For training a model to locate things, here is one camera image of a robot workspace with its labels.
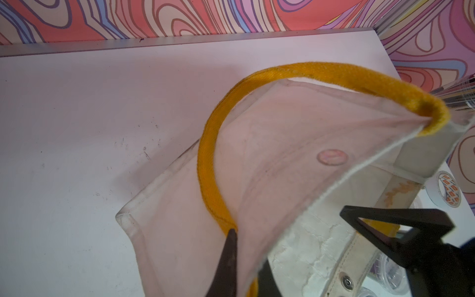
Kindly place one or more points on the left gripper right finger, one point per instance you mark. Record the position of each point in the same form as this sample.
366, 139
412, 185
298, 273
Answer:
267, 286

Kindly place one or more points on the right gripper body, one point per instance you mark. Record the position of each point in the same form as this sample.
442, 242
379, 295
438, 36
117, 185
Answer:
446, 271

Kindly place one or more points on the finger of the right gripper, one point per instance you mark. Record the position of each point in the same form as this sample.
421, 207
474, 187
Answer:
408, 236

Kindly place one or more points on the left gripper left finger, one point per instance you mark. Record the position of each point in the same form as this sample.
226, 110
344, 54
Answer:
224, 283

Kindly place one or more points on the white canvas bag yellow handles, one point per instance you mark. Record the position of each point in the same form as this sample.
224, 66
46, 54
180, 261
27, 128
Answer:
279, 158

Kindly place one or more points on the seed jar purple label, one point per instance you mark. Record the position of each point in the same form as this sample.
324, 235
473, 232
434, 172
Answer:
365, 292

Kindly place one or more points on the tape roll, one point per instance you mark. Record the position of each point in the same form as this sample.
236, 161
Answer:
443, 190

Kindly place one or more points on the pencil holder with pencils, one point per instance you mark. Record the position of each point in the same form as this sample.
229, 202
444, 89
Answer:
459, 94

